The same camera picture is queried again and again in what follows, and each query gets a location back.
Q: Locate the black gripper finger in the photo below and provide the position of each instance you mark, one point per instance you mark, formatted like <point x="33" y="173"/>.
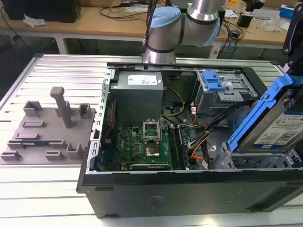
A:
<point x="291" y="30"/>
<point x="290" y="103"/>

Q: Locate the hard disk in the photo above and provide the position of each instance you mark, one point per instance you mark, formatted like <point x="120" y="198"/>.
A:
<point x="279" y="127"/>

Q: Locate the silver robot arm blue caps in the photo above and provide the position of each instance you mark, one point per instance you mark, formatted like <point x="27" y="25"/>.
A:
<point x="163" y="33"/>

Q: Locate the grey metal disk bay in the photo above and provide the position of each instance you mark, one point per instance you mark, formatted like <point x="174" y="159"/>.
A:
<point x="260" y="160"/>

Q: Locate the black RAM slot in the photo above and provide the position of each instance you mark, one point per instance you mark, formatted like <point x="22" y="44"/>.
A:
<point x="174" y="146"/>

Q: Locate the clear plastic packaging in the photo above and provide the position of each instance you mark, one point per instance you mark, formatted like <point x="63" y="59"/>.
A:
<point x="274" y="22"/>

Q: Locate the blue cardboard box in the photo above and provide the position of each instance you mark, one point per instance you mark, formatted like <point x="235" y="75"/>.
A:
<point x="286" y="10"/>

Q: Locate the small black box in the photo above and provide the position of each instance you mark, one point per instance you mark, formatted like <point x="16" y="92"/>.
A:
<point x="244" y="19"/>

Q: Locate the blue plastic drive latch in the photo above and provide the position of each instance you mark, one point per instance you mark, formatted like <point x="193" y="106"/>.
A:
<point x="214" y="81"/>

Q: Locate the grey metal drive cage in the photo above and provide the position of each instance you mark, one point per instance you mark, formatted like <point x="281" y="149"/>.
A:
<point x="210" y="101"/>

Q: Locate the CPU socket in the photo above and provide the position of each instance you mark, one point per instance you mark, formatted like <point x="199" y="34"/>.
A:
<point x="153" y="151"/>

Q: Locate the grey power supply unit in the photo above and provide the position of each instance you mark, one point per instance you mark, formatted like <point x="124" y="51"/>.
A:
<point x="137" y="99"/>

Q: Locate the black open PC case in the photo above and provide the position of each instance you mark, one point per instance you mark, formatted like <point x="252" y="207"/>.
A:
<point x="165" y="194"/>

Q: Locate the black graphics card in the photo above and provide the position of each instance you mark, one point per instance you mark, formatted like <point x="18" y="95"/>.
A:
<point x="149" y="166"/>

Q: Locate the green motherboard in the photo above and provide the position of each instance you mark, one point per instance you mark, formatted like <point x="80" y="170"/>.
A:
<point x="132" y="142"/>

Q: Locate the wooden desk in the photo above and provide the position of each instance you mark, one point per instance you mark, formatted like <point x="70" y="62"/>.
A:
<point x="106" y="26"/>

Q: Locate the grey plastic parts rack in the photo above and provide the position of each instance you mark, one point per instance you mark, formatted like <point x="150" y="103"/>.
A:
<point x="54" y="134"/>

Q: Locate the black box on desk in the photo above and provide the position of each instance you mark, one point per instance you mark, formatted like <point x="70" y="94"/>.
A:
<point x="42" y="9"/>

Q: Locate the crumpled white paper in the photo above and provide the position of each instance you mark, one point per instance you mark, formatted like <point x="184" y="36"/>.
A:
<point x="33" y="21"/>

